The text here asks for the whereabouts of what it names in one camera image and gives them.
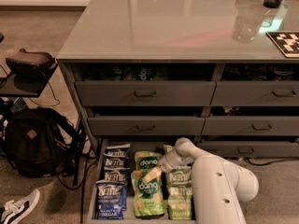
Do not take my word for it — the top right grey drawer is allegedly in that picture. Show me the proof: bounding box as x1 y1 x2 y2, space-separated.
212 63 299 106

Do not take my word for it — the green dang chip bag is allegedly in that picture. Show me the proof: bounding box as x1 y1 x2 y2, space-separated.
135 150 161 170
131 170 164 218

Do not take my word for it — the green kettle chip bag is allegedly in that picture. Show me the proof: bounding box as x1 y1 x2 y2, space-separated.
167 182 192 220
165 166 192 185
164 145 174 154

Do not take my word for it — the bottom right grey drawer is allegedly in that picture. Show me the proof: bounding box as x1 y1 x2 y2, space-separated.
197 140 299 158

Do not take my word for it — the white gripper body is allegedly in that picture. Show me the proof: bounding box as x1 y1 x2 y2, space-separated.
157 149 194 173

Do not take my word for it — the rear blue Kettle chip bag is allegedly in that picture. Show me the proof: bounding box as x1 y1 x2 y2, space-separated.
106 144 131 157

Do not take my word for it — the open bottom left drawer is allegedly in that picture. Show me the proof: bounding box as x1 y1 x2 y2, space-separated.
86 137 196 224

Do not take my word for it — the front blue Kettle chip bag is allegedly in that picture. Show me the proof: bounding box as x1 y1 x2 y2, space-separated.
96 180 124 219

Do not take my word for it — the blue kettle chip bag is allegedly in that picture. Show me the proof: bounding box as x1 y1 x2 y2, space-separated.
96 180 124 219
106 144 131 157
104 167 130 210
104 154 129 168

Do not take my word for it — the top left grey drawer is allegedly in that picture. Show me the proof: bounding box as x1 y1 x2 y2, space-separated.
74 63 215 107

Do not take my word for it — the black white marker tag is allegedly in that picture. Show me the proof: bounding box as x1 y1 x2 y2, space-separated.
266 31 299 58

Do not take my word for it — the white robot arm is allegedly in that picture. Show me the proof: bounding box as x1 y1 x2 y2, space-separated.
143 138 259 224

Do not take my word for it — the grey drawer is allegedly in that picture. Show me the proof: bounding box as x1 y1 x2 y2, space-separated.
212 63 299 106
202 106 299 136
74 63 215 107
197 140 299 158
87 107 205 136

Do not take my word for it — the black floor cable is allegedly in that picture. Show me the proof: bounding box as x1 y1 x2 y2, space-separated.
243 157 299 167

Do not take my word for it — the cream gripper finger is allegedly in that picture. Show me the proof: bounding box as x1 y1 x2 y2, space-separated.
143 167 162 183

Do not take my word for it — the grey drawer cabinet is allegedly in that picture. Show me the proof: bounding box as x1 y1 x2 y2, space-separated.
58 0 299 151

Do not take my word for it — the middle left grey drawer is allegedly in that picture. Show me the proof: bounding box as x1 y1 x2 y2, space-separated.
87 107 205 136

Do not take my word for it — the front green Kettle chip bag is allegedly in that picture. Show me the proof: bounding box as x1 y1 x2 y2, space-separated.
167 182 192 220

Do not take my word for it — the middle right grey drawer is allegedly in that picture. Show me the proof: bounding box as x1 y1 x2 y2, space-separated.
202 106 299 136

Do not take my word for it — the grey white sneaker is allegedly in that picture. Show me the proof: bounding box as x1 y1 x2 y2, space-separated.
0 189 40 224

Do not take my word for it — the rear green Kettle chip bag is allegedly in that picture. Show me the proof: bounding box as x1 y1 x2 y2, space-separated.
164 145 174 154

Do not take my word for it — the black backpack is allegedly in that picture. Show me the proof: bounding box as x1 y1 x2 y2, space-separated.
5 107 78 178

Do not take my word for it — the black device on side table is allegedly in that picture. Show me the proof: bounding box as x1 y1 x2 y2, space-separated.
6 49 55 79

